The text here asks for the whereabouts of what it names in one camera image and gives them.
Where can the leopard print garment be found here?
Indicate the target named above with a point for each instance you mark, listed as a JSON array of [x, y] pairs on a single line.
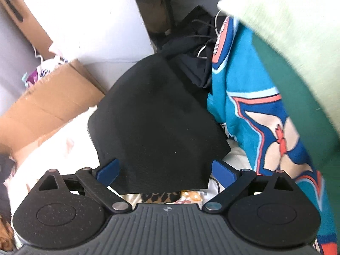
[[159, 197]]

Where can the black shorts with bear-print trim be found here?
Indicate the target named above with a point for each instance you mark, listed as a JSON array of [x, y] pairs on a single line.
[[154, 119]]

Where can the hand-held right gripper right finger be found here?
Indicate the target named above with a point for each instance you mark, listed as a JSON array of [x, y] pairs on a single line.
[[224, 175]]

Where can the cream bear printed blanket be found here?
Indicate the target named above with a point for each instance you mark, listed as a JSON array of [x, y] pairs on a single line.
[[58, 148]]

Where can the pink and white package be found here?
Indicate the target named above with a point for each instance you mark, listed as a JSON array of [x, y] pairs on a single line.
[[45, 70]]

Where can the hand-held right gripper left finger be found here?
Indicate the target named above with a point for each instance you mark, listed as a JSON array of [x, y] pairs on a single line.
[[109, 174]]

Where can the flat cardboard sheet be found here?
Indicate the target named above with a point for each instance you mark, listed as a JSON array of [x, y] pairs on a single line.
[[53, 103]]

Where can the person's green sweater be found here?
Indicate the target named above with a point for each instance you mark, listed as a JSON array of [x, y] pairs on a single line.
[[292, 45]]

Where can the tall cardboard box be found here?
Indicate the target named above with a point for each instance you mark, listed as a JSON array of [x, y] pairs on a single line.
[[24, 26]]

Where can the black clothing pile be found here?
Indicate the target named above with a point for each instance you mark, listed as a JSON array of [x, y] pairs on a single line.
[[186, 50]]

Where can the teal printed jersey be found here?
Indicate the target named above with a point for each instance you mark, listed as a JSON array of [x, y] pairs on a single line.
[[239, 85]]

